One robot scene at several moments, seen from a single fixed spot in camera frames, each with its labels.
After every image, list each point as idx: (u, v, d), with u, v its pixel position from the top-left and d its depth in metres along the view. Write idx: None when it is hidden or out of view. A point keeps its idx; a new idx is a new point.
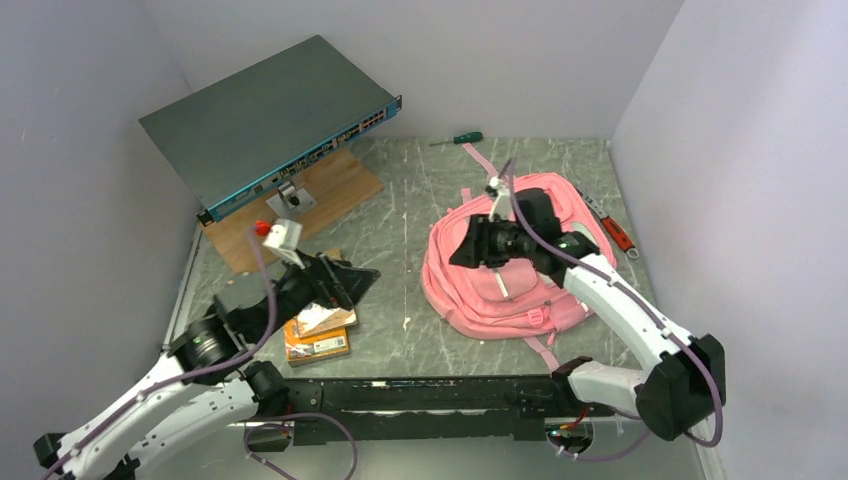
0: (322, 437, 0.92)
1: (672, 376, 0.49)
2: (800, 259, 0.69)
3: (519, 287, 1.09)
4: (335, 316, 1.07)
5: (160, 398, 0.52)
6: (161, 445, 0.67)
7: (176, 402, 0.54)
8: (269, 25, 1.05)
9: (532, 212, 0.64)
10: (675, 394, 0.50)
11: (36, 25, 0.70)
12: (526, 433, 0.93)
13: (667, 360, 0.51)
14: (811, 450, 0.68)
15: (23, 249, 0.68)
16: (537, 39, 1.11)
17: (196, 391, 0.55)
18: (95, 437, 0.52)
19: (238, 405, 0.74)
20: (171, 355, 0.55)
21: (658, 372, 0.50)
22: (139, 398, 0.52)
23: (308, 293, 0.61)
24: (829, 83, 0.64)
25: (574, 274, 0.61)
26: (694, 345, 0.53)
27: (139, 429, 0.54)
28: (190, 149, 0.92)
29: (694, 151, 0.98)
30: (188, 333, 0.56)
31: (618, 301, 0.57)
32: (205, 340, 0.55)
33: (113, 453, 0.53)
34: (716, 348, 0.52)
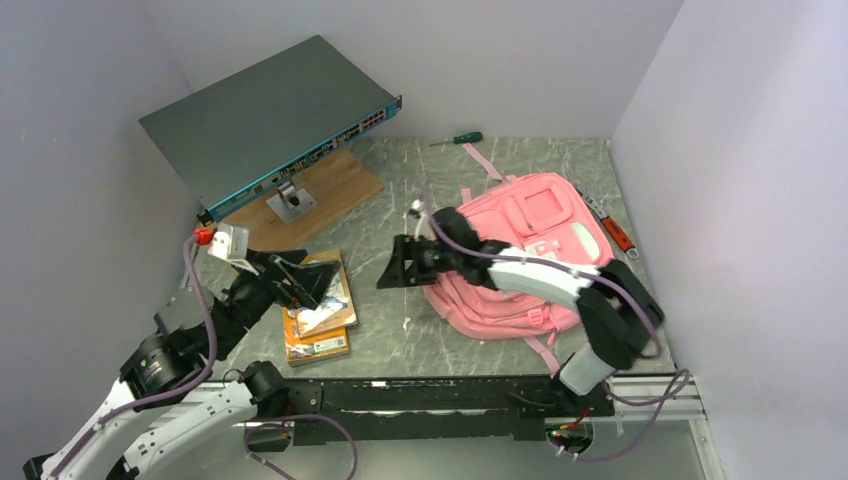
0: (322, 438, 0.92)
1: (591, 305, 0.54)
2: (800, 259, 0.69)
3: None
4: (335, 316, 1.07)
5: (118, 424, 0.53)
6: (160, 451, 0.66)
7: (139, 423, 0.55)
8: (269, 25, 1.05)
9: (452, 231, 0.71)
10: (606, 321, 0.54)
11: (35, 25, 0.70)
12: (526, 433, 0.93)
13: (584, 291, 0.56)
14: (812, 450, 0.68)
15: (23, 249, 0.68)
16: (537, 39, 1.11)
17: (157, 411, 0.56)
18: (64, 466, 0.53)
19: (237, 408, 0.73)
20: (123, 380, 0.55)
21: (582, 308, 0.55)
22: (96, 427, 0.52)
23: (265, 298, 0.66)
24: (829, 84, 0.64)
25: (496, 270, 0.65)
26: (602, 272, 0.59)
27: (115, 447, 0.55)
28: (191, 149, 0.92)
29: (694, 152, 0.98)
30: (136, 356, 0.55)
31: (536, 273, 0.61)
32: (151, 363, 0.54)
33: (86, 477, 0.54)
34: (619, 264, 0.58)
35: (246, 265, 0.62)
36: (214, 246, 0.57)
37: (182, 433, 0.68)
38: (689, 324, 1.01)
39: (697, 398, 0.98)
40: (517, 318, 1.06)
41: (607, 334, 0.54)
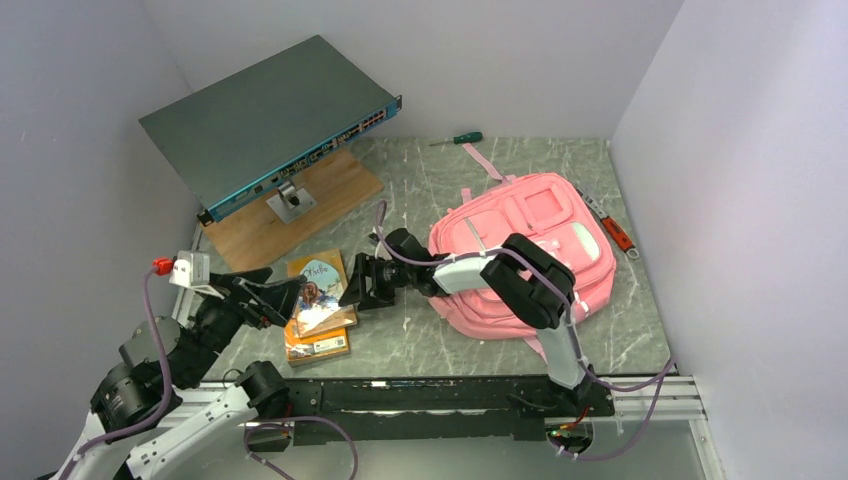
0: (322, 438, 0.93)
1: (495, 274, 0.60)
2: (800, 259, 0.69)
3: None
4: (335, 317, 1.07)
5: (95, 454, 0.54)
6: (162, 460, 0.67)
7: (116, 452, 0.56)
8: (269, 25, 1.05)
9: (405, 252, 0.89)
10: (511, 286, 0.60)
11: (36, 25, 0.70)
12: (526, 433, 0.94)
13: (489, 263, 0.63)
14: (813, 451, 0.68)
15: (23, 249, 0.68)
16: (537, 39, 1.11)
17: (132, 440, 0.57)
18: None
19: (235, 412, 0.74)
20: (94, 412, 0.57)
21: (490, 278, 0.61)
22: (75, 458, 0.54)
23: (235, 318, 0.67)
24: (829, 84, 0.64)
25: (441, 274, 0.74)
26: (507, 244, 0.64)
27: (100, 473, 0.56)
28: (191, 150, 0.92)
29: (694, 151, 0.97)
30: (103, 389, 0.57)
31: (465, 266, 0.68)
32: (115, 396, 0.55)
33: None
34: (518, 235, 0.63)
35: (210, 290, 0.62)
36: (176, 275, 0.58)
37: (185, 440, 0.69)
38: (690, 324, 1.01)
39: (698, 398, 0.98)
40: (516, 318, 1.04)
41: (516, 297, 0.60)
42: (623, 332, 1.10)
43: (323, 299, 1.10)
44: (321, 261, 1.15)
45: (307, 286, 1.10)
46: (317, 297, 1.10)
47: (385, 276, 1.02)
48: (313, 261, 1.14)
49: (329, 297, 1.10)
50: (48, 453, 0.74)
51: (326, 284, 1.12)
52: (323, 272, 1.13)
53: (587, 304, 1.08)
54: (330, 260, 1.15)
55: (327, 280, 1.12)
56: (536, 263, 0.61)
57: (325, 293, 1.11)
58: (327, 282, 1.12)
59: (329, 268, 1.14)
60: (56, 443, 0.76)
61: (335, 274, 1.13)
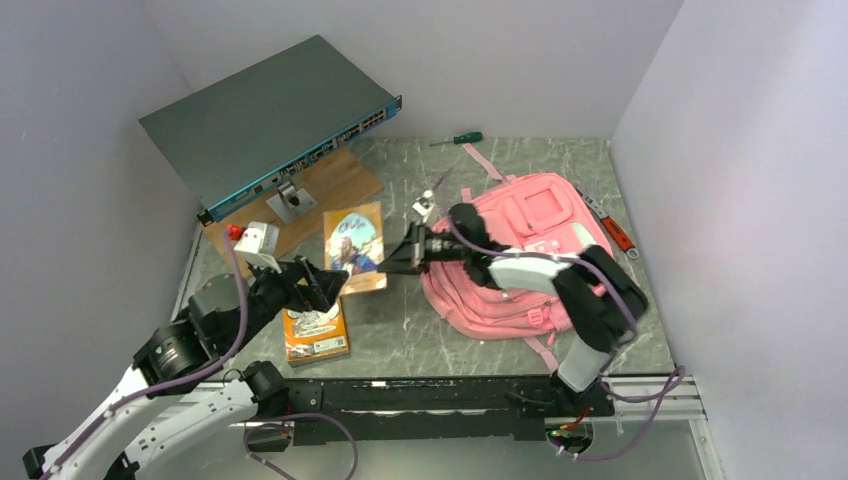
0: (322, 438, 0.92)
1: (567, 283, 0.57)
2: (801, 260, 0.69)
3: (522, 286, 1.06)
4: (366, 277, 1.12)
5: (128, 412, 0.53)
6: (161, 447, 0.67)
7: (148, 412, 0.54)
8: (269, 25, 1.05)
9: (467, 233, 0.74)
10: (581, 298, 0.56)
11: (36, 25, 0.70)
12: (526, 433, 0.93)
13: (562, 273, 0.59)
14: (815, 452, 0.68)
15: (22, 249, 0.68)
16: (537, 38, 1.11)
17: (167, 400, 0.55)
18: (73, 452, 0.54)
19: (238, 406, 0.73)
20: (137, 367, 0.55)
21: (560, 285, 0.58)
22: (106, 414, 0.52)
23: (282, 296, 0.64)
24: (829, 82, 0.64)
25: (496, 268, 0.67)
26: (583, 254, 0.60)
27: (122, 436, 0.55)
28: (191, 149, 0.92)
29: (695, 152, 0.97)
30: (154, 341, 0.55)
31: (531, 266, 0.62)
32: (168, 350, 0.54)
33: (93, 465, 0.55)
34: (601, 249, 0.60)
35: (269, 261, 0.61)
36: (245, 241, 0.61)
37: (185, 429, 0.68)
38: (691, 325, 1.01)
39: (698, 398, 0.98)
40: (517, 319, 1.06)
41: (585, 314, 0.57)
42: None
43: (355, 257, 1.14)
44: (358, 216, 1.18)
45: (342, 240, 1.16)
46: (352, 252, 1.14)
47: (433, 247, 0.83)
48: (351, 215, 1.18)
49: (361, 255, 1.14)
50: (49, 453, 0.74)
51: (361, 241, 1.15)
52: (359, 227, 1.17)
53: None
54: (370, 217, 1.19)
55: (363, 237, 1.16)
56: (612, 281, 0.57)
57: (358, 250, 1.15)
58: (363, 238, 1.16)
59: (368, 224, 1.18)
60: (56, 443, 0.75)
61: (373, 233, 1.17)
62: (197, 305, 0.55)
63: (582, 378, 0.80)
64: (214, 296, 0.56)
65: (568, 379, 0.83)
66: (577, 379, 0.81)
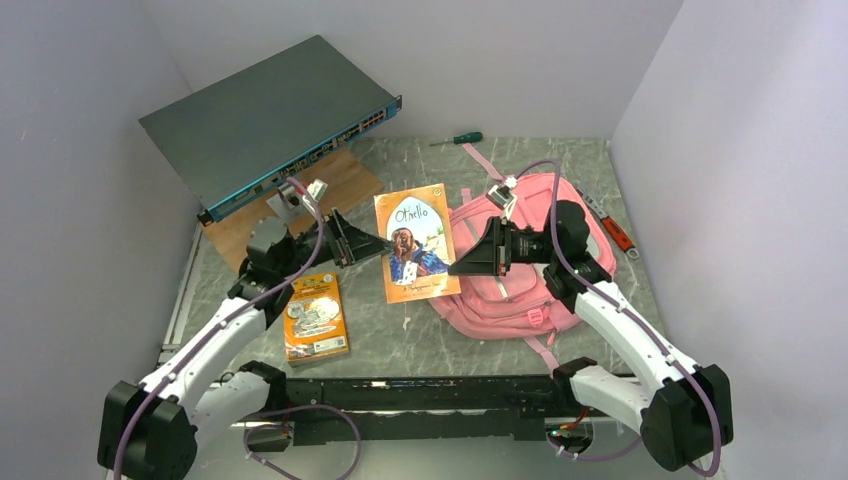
0: (322, 437, 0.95)
1: (672, 400, 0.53)
2: (801, 259, 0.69)
3: (522, 287, 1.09)
4: (433, 280, 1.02)
5: (239, 324, 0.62)
6: (207, 415, 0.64)
7: (246, 330, 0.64)
8: (268, 25, 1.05)
9: (567, 234, 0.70)
10: (677, 419, 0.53)
11: (36, 25, 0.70)
12: (525, 432, 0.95)
13: (669, 385, 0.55)
14: (815, 451, 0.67)
15: (22, 249, 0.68)
16: (537, 38, 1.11)
17: (260, 320, 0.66)
18: (188, 363, 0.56)
19: (255, 386, 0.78)
20: (234, 297, 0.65)
21: (661, 397, 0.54)
22: (224, 322, 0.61)
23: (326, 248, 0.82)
24: (829, 82, 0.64)
25: (584, 299, 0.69)
26: (698, 373, 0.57)
27: (225, 354, 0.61)
28: (191, 149, 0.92)
29: (694, 151, 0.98)
30: (242, 281, 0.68)
31: (624, 327, 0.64)
32: (259, 283, 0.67)
33: (200, 381, 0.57)
34: (721, 379, 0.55)
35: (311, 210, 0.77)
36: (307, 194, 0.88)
37: (221, 402, 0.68)
38: (689, 324, 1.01)
39: None
40: (517, 319, 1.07)
41: (669, 436, 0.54)
42: None
43: (420, 254, 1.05)
44: (418, 201, 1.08)
45: (401, 229, 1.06)
46: (415, 245, 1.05)
47: (521, 249, 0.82)
48: (411, 200, 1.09)
49: (427, 252, 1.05)
50: (52, 453, 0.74)
51: (424, 235, 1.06)
52: (423, 216, 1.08)
53: None
54: (432, 204, 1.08)
55: (428, 229, 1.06)
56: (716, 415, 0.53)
57: (421, 245, 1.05)
58: (427, 230, 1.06)
59: (432, 214, 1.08)
60: (58, 443, 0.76)
61: (439, 224, 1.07)
62: (255, 248, 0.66)
63: (593, 404, 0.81)
64: (273, 233, 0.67)
65: (577, 393, 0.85)
66: (587, 400, 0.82)
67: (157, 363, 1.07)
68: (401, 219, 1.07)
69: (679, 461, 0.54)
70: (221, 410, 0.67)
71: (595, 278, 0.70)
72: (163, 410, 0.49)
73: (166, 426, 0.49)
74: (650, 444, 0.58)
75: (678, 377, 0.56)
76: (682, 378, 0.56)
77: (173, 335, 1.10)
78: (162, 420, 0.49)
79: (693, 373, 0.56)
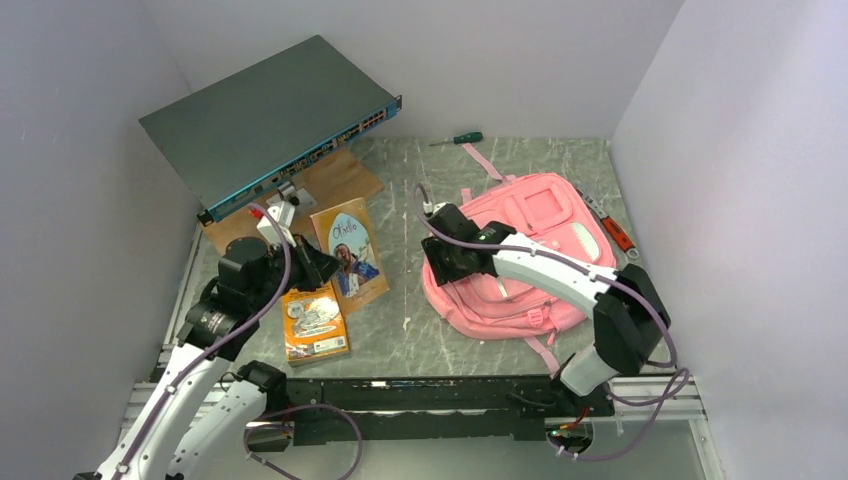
0: (322, 437, 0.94)
1: (612, 311, 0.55)
2: (801, 261, 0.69)
3: (522, 286, 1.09)
4: (372, 285, 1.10)
5: (191, 383, 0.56)
6: (195, 455, 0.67)
7: (205, 384, 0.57)
8: (269, 25, 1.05)
9: (445, 223, 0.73)
10: (621, 325, 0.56)
11: (36, 25, 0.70)
12: (526, 432, 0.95)
13: (602, 297, 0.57)
14: (815, 452, 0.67)
15: (23, 250, 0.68)
16: (538, 38, 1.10)
17: (222, 365, 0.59)
18: (140, 445, 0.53)
19: (249, 400, 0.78)
20: (184, 344, 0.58)
21: (600, 313, 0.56)
22: (171, 389, 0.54)
23: (298, 272, 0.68)
24: (830, 83, 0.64)
25: (501, 258, 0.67)
26: (618, 276, 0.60)
27: (185, 416, 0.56)
28: (190, 149, 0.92)
29: (694, 151, 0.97)
30: (194, 317, 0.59)
31: (550, 268, 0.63)
32: (214, 316, 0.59)
33: (161, 455, 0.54)
34: (634, 269, 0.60)
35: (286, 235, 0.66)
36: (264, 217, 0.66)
37: (209, 431, 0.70)
38: (689, 325, 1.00)
39: (697, 398, 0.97)
40: (517, 318, 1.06)
41: (624, 345, 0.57)
42: None
43: (357, 265, 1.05)
44: (348, 216, 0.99)
45: (338, 248, 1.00)
46: (351, 258, 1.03)
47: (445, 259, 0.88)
48: (341, 216, 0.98)
49: (362, 262, 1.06)
50: (51, 453, 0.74)
51: (358, 246, 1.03)
52: (352, 230, 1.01)
53: None
54: (360, 216, 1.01)
55: (359, 241, 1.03)
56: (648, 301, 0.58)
57: (357, 257, 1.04)
58: (358, 242, 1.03)
59: (359, 226, 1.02)
60: (57, 443, 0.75)
61: (366, 234, 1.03)
62: (227, 265, 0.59)
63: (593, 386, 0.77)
64: (245, 254, 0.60)
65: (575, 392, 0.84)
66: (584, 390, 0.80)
67: (157, 363, 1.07)
68: (337, 237, 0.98)
69: (637, 358, 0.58)
70: (209, 443, 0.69)
71: (500, 237, 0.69)
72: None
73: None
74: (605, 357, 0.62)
75: (606, 288, 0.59)
76: (608, 286, 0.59)
77: (173, 334, 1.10)
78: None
79: (614, 278, 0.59)
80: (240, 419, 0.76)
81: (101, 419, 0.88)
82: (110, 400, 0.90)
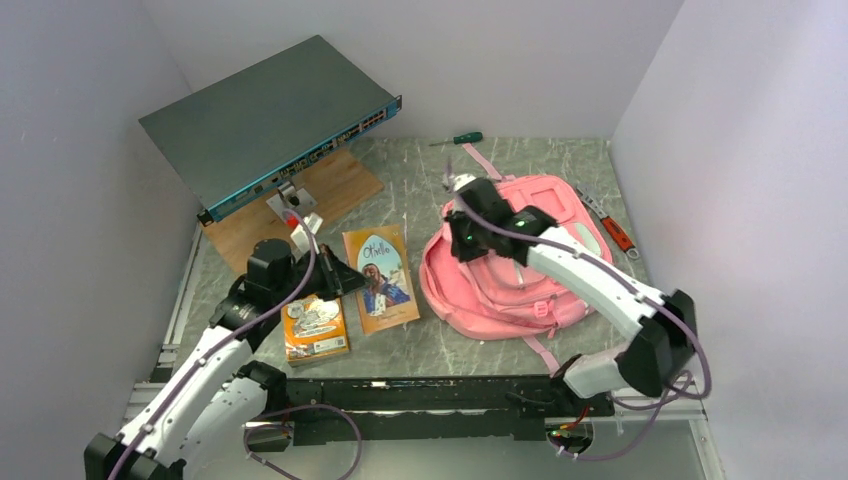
0: (322, 437, 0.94)
1: (655, 339, 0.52)
2: (801, 261, 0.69)
3: (536, 275, 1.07)
4: (400, 309, 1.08)
5: (220, 359, 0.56)
6: (197, 443, 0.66)
7: (230, 365, 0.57)
8: (269, 25, 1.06)
9: (479, 202, 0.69)
10: (658, 355, 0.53)
11: (36, 26, 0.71)
12: (526, 432, 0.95)
13: (648, 325, 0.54)
14: (815, 452, 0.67)
15: (24, 250, 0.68)
16: (537, 38, 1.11)
17: (245, 351, 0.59)
18: (167, 408, 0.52)
19: (251, 395, 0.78)
20: (215, 326, 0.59)
21: (642, 339, 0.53)
22: (201, 361, 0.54)
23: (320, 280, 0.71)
24: (828, 85, 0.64)
25: (538, 251, 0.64)
26: (667, 301, 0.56)
27: (207, 393, 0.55)
28: (191, 149, 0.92)
29: (695, 151, 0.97)
30: (225, 305, 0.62)
31: (586, 272, 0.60)
32: (243, 306, 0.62)
33: (183, 425, 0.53)
34: (686, 299, 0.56)
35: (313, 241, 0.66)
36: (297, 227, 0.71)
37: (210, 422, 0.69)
38: None
39: (697, 398, 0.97)
40: (522, 310, 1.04)
41: (653, 374, 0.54)
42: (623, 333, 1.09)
43: (386, 286, 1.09)
44: (381, 239, 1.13)
45: (368, 266, 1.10)
46: (381, 279, 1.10)
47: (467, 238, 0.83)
48: (374, 237, 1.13)
49: (391, 285, 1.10)
50: (51, 454, 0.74)
51: (389, 269, 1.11)
52: (385, 253, 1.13)
53: None
54: (392, 240, 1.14)
55: (391, 263, 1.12)
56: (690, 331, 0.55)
57: (386, 278, 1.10)
58: (390, 265, 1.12)
59: (392, 251, 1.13)
60: (57, 443, 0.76)
61: (398, 259, 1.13)
62: (255, 262, 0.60)
63: (593, 390, 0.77)
64: (275, 250, 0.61)
65: (576, 390, 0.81)
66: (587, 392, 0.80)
67: (157, 363, 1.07)
68: (368, 255, 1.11)
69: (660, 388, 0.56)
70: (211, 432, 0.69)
71: (540, 228, 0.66)
72: (142, 470, 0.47)
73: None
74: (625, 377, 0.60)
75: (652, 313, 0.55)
76: (655, 311, 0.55)
77: (173, 334, 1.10)
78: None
79: (663, 303, 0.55)
80: (240, 419, 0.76)
81: (101, 420, 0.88)
82: (110, 401, 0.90)
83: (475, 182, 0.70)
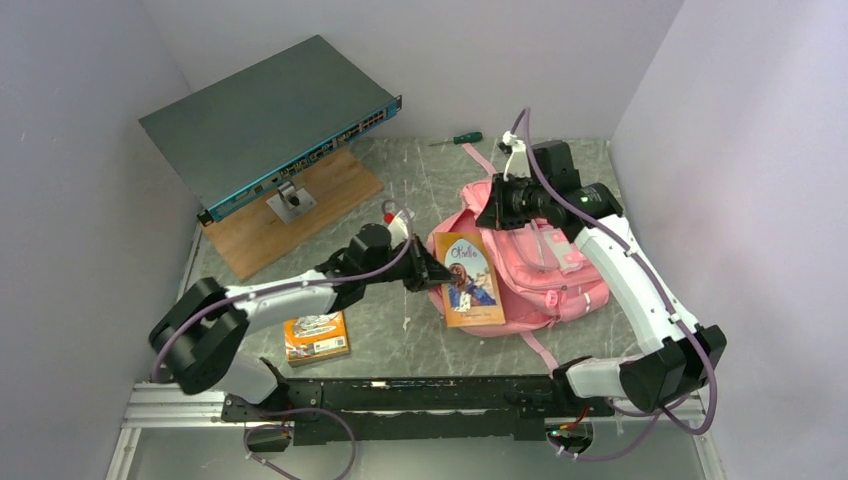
0: (322, 436, 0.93)
1: (671, 362, 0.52)
2: (801, 261, 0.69)
3: (554, 261, 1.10)
4: (486, 311, 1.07)
5: (315, 291, 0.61)
6: None
7: (315, 299, 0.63)
8: (268, 25, 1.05)
9: (548, 161, 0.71)
10: (669, 376, 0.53)
11: (36, 26, 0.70)
12: (526, 433, 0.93)
13: (669, 346, 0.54)
14: (816, 453, 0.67)
15: (22, 251, 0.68)
16: (537, 38, 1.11)
17: (331, 300, 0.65)
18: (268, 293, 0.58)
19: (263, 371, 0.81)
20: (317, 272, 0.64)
21: (657, 357, 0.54)
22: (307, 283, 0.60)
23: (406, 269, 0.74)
24: (829, 86, 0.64)
25: (592, 235, 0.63)
26: (698, 332, 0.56)
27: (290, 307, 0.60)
28: (190, 150, 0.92)
29: (695, 151, 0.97)
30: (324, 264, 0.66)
31: (629, 271, 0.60)
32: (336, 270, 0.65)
33: (262, 316, 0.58)
34: (719, 340, 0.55)
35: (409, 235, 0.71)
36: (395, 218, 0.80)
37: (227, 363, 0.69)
38: None
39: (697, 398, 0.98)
40: (536, 296, 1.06)
41: (656, 392, 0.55)
42: (623, 332, 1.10)
43: (472, 286, 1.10)
44: (467, 243, 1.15)
45: (456, 265, 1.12)
46: (467, 280, 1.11)
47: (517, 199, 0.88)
48: (462, 240, 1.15)
49: (477, 286, 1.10)
50: (51, 454, 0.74)
51: (476, 271, 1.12)
52: (471, 256, 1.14)
53: (589, 298, 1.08)
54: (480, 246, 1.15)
55: (477, 267, 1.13)
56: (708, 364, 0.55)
57: (472, 279, 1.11)
58: (477, 268, 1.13)
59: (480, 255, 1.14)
60: (57, 444, 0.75)
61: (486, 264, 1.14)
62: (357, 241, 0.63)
63: (593, 393, 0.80)
64: (379, 236, 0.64)
65: (576, 386, 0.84)
66: (586, 392, 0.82)
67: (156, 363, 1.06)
68: (455, 255, 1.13)
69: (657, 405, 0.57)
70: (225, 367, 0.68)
71: (603, 210, 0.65)
72: (229, 321, 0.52)
73: (227, 336, 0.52)
74: (627, 383, 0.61)
75: (678, 337, 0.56)
76: (682, 337, 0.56)
77: None
78: (223, 330, 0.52)
79: (694, 333, 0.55)
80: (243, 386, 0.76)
81: (101, 420, 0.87)
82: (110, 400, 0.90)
83: (551, 144, 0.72)
